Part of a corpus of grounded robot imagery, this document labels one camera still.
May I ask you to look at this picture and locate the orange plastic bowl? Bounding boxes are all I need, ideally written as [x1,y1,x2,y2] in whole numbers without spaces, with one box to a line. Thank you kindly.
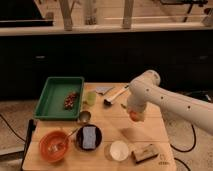
[39,130,69,163]

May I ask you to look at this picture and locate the black cable right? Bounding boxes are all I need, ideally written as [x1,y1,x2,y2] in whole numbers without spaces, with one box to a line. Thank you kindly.
[170,123,198,171]

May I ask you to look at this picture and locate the orange red apple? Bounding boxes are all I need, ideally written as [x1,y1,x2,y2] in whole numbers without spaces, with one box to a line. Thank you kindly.
[129,111,139,122]

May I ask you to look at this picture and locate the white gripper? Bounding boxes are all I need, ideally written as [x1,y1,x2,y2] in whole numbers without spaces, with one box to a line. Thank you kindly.
[127,109,144,122]

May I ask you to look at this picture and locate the dark blue floor object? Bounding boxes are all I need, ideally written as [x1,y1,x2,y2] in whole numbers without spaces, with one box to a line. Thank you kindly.
[195,92,212,102]

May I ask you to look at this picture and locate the dark round bowl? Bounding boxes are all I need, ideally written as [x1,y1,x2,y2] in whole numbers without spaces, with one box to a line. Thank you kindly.
[76,124,102,151]

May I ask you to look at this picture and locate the green plastic tray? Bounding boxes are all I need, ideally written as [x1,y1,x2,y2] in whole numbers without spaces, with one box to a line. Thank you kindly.
[34,77,84,120]

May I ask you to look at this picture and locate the small metal cup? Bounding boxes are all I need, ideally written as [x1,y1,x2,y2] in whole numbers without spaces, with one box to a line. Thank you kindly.
[78,111,91,124]

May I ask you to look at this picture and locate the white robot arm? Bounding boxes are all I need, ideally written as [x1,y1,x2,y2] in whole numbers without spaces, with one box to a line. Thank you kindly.
[127,70,213,135]

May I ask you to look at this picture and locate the black cable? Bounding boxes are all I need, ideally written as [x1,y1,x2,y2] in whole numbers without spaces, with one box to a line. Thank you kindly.
[0,113,27,143]
[170,123,198,171]

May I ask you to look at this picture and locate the black cable left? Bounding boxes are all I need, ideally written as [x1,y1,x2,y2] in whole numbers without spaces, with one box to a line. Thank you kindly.
[0,113,27,143]

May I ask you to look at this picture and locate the black table clamp bar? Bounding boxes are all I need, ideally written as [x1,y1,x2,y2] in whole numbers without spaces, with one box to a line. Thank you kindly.
[22,119,36,163]

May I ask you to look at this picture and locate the metal spoon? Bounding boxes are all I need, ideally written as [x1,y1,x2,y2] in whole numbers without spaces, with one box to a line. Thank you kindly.
[48,128,78,153]

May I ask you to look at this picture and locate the green plastic cup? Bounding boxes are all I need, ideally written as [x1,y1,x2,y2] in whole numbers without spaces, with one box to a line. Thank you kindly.
[86,91,96,106]

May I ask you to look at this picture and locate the blue sponge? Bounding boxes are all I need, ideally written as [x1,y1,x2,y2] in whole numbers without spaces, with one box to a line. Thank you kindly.
[82,126,96,149]

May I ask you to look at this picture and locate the grey cloth piece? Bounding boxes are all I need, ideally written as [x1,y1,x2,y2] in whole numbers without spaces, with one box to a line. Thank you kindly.
[95,86,113,95]

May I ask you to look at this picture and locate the brown scrub sponge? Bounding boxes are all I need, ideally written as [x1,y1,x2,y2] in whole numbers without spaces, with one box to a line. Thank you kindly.
[132,144,159,164]

